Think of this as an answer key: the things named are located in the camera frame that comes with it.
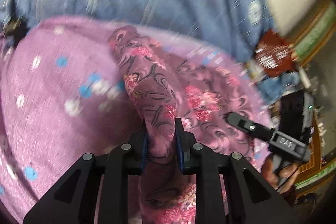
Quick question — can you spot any mauve pink floral garment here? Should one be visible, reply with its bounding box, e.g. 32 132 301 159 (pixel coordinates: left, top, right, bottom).
109 26 270 223

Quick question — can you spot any right hand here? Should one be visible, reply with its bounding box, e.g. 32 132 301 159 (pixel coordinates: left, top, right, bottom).
261 154 298 194

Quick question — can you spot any black electronic device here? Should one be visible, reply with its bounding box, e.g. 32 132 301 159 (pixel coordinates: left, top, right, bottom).
278 89 314 144

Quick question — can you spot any red foil packet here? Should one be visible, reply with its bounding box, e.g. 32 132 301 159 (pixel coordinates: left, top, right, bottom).
255 29 296 78

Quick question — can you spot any purple floral bedsheet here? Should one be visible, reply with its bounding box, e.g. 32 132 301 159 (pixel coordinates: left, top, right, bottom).
1 16 269 223

